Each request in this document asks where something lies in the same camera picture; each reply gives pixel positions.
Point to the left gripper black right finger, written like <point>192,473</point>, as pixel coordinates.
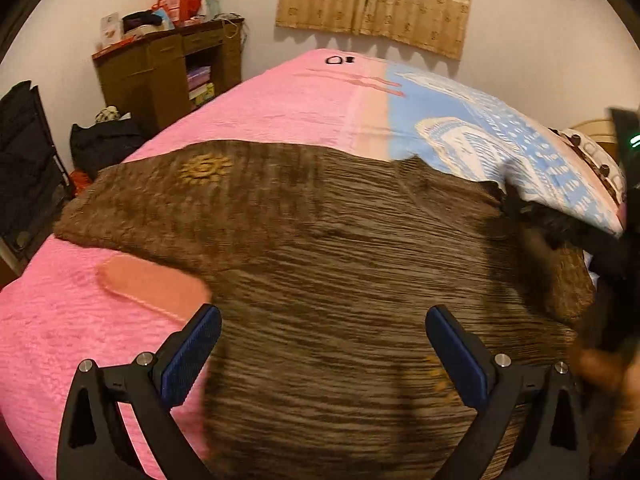
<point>553,442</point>

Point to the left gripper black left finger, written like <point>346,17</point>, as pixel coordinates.
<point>94,442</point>

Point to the brown knitted sweater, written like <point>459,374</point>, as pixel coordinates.
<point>323,265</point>

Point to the pink and blue blanket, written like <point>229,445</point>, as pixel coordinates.
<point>57,313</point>

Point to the white spotted pillow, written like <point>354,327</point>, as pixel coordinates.
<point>602,164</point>

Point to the cream wooden headboard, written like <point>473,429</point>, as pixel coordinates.
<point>603,133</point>

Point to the black folding chair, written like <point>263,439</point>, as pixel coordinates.
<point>35,186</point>

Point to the black bag on floor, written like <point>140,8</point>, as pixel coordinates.
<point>104,144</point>

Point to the beige patterned curtain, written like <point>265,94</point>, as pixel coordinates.
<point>437,26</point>

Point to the brown wooden desk shelf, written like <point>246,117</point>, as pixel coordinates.
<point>148,77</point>

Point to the books in desk shelf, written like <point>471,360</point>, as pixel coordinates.
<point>201,87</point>

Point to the white card on desk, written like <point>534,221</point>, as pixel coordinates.
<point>111,30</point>

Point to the black item on desk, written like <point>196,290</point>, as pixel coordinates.
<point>137,19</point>

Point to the red box on desk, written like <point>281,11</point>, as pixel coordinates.
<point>179,11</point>

